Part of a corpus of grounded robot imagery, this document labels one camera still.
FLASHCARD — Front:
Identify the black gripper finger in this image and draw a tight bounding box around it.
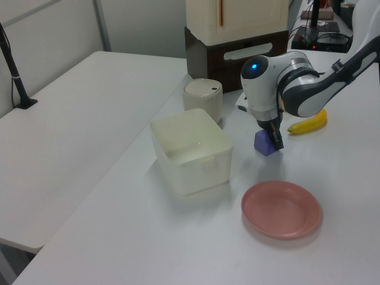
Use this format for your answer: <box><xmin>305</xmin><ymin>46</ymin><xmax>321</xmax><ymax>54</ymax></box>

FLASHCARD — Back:
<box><xmin>268</xmin><ymin>124</ymin><xmax>285</xmax><ymax>150</ymax></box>

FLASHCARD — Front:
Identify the dark Franka gripper body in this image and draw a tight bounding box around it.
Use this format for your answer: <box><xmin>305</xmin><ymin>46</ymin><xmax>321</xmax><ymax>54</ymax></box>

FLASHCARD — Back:
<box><xmin>236</xmin><ymin>95</ymin><xmax>282</xmax><ymax>131</ymax></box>

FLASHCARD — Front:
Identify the purple cube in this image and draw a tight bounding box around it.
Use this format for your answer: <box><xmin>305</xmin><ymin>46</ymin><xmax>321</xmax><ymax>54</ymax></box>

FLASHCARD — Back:
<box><xmin>254</xmin><ymin>129</ymin><xmax>276</xmax><ymax>157</ymax></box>

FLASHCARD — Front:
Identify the pink plastic plate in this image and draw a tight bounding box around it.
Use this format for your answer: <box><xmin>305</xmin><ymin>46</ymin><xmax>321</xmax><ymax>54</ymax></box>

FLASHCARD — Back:
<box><xmin>240</xmin><ymin>180</ymin><xmax>322</xmax><ymax>240</ymax></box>

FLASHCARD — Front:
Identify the yellow toy banana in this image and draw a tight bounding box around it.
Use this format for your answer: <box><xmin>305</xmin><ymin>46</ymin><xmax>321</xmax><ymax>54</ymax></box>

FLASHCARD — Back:
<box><xmin>287</xmin><ymin>109</ymin><xmax>328</xmax><ymax>135</ymax></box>

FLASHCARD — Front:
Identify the small white lidded bin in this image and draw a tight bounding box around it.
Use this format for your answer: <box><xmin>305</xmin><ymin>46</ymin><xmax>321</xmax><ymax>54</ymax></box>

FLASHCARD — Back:
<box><xmin>182</xmin><ymin>78</ymin><xmax>223</xmax><ymax>124</ymax></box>

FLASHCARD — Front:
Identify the brown drawer unit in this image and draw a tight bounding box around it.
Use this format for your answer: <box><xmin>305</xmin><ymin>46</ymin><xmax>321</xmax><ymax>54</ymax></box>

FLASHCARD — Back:
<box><xmin>184</xmin><ymin>26</ymin><xmax>289</xmax><ymax>94</ymax></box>

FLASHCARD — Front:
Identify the white open storage box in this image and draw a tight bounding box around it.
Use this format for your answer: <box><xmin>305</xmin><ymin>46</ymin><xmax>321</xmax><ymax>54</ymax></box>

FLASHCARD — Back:
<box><xmin>149</xmin><ymin>108</ymin><xmax>234</xmax><ymax>197</ymax></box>

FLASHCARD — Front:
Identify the cream toy cabinet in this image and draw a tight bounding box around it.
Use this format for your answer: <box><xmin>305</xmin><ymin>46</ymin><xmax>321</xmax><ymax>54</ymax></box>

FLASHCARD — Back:
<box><xmin>185</xmin><ymin>0</ymin><xmax>290</xmax><ymax>47</ymax></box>

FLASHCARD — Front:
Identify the brown flat notebook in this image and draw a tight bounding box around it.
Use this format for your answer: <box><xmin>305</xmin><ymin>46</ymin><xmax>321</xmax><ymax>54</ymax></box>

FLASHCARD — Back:
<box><xmin>300</xmin><ymin>10</ymin><xmax>340</xmax><ymax>33</ymax></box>

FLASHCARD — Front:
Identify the black upright stand pole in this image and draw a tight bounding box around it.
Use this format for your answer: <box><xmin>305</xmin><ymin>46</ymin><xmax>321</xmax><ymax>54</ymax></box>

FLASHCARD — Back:
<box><xmin>309</xmin><ymin>0</ymin><xmax>322</xmax><ymax>28</ymax></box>

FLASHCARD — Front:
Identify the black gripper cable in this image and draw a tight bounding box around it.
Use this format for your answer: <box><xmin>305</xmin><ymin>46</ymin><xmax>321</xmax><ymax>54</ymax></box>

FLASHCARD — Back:
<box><xmin>274</xmin><ymin>74</ymin><xmax>286</xmax><ymax>120</ymax></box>

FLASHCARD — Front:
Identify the black clamped camera pole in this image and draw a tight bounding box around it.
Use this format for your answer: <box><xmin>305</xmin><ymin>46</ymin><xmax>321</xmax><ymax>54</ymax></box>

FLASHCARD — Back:
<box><xmin>0</xmin><ymin>22</ymin><xmax>39</xmax><ymax>110</ymax></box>

